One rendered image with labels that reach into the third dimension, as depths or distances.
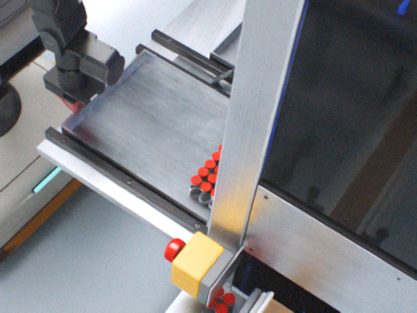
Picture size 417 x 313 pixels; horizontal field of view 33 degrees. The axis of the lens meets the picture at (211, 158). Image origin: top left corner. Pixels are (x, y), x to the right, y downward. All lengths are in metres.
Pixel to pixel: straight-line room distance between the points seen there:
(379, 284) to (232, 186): 0.24
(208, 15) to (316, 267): 0.77
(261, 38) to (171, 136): 0.66
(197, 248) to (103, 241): 1.19
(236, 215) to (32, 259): 1.29
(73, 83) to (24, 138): 0.87
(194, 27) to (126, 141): 0.35
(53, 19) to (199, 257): 0.44
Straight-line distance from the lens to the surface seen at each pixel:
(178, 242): 1.13
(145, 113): 1.44
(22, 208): 2.11
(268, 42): 0.78
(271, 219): 1.02
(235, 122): 0.90
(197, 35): 1.59
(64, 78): 1.31
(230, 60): 1.55
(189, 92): 1.48
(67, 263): 2.26
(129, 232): 2.29
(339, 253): 0.99
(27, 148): 2.15
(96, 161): 1.35
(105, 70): 1.23
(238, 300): 1.24
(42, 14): 1.18
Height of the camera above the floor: 2.01
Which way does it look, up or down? 55 degrees down
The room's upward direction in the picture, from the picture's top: 8 degrees clockwise
